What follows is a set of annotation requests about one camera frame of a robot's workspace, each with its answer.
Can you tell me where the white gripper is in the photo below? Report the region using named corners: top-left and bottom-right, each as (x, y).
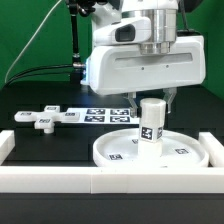
top-left (87, 17), bottom-right (205, 117)

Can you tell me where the white fence rail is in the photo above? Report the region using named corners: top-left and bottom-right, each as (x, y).
top-left (0, 130), bottom-right (15, 166)
top-left (0, 166), bottom-right (224, 194)
top-left (199, 132), bottom-right (224, 168)

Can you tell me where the white marker sheet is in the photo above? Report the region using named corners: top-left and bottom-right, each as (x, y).
top-left (62, 108), bottom-right (139, 125)

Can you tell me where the white front fence rail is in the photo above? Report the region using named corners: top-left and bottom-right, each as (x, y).
top-left (0, 166), bottom-right (224, 194)

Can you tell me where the black cable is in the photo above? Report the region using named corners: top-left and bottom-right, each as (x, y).
top-left (4, 64), bottom-right (75, 88)

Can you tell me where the white left fence rail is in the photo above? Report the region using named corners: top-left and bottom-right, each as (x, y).
top-left (0, 130), bottom-right (15, 166)

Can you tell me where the white right fence rail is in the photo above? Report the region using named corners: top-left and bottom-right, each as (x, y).
top-left (199, 132), bottom-right (224, 168)

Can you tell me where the grey cable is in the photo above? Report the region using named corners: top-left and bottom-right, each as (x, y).
top-left (3, 0), bottom-right (64, 85)

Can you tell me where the white round table top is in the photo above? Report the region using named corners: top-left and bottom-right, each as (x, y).
top-left (93, 128), bottom-right (209, 169)

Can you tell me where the white cross-shaped table base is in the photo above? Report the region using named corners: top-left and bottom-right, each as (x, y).
top-left (14, 105), bottom-right (80, 134)

